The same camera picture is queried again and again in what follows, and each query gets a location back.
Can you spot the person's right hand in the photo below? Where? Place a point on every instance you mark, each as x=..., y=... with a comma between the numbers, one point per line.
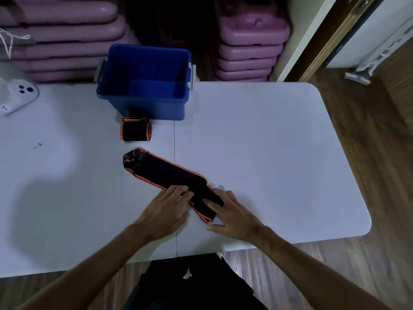
x=237, y=221

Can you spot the person's left hand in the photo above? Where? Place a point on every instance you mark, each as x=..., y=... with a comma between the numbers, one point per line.
x=161, y=214

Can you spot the person's right thumb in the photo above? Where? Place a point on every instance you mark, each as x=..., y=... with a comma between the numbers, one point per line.
x=215, y=227

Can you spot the person's right middle finger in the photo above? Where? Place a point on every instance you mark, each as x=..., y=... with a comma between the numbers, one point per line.
x=219, y=195

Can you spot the person's left thumb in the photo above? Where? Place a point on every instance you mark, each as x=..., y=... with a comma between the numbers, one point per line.
x=184, y=219

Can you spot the black orange-trimmed wrap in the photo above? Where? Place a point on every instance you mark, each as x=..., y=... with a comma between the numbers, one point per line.
x=161, y=172
x=135, y=129

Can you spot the person's left forearm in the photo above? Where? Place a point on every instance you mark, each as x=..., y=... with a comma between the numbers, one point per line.
x=87, y=274

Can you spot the person's right forearm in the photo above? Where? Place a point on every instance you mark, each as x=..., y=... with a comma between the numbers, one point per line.
x=309, y=274

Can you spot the person's black clothing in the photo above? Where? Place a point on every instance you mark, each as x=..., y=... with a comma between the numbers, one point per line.
x=193, y=287

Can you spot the rolled black orange-trimmed wrap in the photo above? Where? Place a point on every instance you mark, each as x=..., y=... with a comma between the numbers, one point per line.
x=135, y=129

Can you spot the blue plastic storage bin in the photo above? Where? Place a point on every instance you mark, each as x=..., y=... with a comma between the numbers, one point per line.
x=146, y=90

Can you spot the narrow stack of purple stools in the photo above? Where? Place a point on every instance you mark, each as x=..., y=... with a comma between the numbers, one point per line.
x=248, y=38

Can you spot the small grey scrap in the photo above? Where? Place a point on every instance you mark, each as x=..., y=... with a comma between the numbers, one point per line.
x=37, y=146

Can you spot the white stick vacuum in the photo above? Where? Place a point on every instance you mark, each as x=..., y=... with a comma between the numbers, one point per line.
x=374, y=58

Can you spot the white smartphone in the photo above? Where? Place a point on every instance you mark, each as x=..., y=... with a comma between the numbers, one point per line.
x=17, y=95

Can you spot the wide stack of purple stools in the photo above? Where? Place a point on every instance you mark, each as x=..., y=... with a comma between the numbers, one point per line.
x=64, y=35

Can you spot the brown wooden door frame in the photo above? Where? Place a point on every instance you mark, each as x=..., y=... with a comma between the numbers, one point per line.
x=332, y=35

